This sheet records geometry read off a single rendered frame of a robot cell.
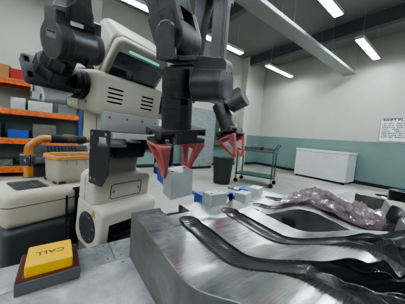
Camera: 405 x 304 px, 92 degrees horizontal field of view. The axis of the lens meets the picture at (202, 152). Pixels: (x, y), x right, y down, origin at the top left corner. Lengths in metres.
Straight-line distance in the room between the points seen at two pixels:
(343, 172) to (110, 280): 6.68
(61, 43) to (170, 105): 0.27
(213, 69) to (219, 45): 0.46
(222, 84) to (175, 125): 0.11
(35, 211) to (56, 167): 0.17
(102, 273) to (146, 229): 0.12
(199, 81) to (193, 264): 0.26
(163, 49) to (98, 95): 0.36
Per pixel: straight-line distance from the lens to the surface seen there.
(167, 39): 0.36
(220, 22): 0.82
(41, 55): 0.63
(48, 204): 0.94
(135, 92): 0.74
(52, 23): 0.56
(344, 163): 6.84
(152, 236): 0.34
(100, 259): 0.47
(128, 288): 0.40
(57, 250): 0.44
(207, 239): 0.35
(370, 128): 7.62
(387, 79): 7.81
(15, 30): 5.98
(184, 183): 0.39
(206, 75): 0.33
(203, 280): 0.26
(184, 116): 0.36
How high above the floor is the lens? 1.05
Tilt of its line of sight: 4 degrees down
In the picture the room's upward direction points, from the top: 5 degrees clockwise
